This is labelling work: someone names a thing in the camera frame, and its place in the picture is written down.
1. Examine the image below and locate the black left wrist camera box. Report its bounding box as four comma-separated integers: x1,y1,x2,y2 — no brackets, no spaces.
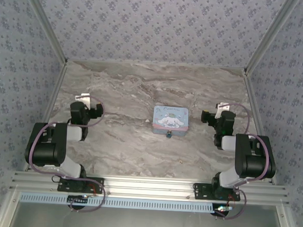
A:
89,103,104,120

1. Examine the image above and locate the white right camera bracket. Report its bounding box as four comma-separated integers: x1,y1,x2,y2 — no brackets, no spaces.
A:
215,102,231,119

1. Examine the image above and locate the aluminium mounting rail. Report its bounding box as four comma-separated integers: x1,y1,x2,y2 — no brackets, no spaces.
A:
9,168,291,207

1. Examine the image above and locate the light blue slotted cable duct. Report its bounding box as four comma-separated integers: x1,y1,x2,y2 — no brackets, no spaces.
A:
19,191,215,215

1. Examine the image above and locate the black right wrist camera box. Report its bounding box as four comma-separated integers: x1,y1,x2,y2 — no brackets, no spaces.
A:
200,109,216,126

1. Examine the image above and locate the white left camera bracket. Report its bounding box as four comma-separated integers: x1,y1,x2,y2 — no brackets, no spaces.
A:
74,92,92,110

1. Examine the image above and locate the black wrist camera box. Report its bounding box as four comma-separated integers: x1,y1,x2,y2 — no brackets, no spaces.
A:
89,103,104,120
200,109,216,126

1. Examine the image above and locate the small circuit board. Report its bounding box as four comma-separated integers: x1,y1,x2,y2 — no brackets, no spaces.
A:
211,204,233,217
67,194,90,205

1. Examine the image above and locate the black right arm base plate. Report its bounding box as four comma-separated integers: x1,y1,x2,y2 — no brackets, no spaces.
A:
192,182,242,203

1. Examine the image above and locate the white camera bracket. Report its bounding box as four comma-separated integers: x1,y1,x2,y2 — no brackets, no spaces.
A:
74,92,92,110
215,102,231,119

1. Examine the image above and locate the light blue cartoon tin box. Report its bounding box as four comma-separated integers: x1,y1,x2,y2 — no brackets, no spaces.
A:
151,104,191,137

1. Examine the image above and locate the aluminium frame post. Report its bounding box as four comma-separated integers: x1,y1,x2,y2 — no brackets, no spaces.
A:
15,0,72,64
243,0,301,78

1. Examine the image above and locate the aluminium table side rail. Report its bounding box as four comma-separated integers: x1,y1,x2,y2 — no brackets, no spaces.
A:
236,70,283,185
24,59,69,175

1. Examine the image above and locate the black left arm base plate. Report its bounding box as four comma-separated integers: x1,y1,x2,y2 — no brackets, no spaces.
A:
57,175,105,195

